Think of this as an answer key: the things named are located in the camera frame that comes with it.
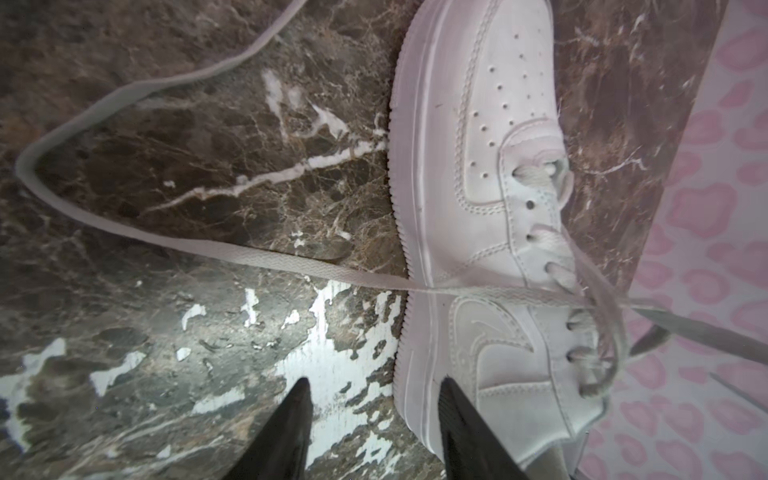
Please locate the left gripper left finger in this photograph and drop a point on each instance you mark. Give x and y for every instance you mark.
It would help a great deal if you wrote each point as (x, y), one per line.
(280, 449)

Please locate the white sneaker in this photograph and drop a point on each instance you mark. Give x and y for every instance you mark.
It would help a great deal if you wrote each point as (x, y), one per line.
(479, 177)

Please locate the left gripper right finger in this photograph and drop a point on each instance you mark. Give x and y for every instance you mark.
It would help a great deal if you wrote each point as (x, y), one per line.
(470, 449)

